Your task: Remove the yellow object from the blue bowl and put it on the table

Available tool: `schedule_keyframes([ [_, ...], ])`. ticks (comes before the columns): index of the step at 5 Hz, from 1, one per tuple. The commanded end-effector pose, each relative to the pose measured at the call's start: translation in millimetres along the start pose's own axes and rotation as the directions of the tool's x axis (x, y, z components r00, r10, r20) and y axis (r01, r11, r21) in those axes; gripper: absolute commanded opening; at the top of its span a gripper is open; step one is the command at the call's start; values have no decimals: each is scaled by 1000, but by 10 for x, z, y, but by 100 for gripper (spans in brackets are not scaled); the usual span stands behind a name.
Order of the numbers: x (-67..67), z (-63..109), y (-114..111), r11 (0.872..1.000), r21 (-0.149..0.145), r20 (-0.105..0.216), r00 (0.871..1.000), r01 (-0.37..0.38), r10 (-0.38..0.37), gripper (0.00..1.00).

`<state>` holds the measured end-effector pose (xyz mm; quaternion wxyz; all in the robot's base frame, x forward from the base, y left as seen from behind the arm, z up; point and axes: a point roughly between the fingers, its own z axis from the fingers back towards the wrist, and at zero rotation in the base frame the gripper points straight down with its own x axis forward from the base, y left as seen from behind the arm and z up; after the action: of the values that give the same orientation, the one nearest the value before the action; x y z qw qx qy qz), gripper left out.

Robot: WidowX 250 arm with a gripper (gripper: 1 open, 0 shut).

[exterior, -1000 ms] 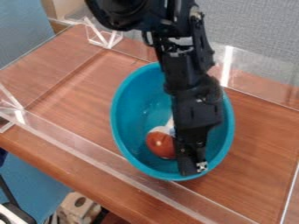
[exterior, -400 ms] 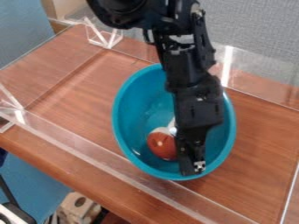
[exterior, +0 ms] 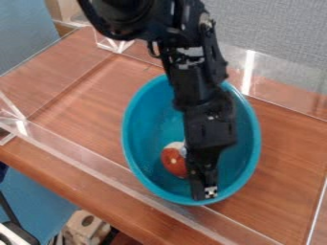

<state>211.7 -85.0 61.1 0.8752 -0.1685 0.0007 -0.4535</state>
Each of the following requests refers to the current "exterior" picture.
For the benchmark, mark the clear acrylic table barrier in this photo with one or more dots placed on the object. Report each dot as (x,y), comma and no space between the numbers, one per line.
(61,105)

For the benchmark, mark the blue plastic bowl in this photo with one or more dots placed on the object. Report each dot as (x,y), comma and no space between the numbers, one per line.
(152,125)

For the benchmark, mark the red and white toy mushroom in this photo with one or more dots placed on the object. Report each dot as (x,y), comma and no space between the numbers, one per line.
(173,159)

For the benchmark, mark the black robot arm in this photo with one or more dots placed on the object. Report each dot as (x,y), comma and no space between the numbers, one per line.
(180,34)

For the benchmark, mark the wooden block with hole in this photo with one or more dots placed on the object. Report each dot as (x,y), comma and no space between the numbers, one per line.
(84,229)

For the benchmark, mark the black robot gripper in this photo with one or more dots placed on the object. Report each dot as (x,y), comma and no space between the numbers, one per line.
(209,133)

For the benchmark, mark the wooden shelf in background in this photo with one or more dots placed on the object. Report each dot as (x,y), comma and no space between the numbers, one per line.
(66,16)

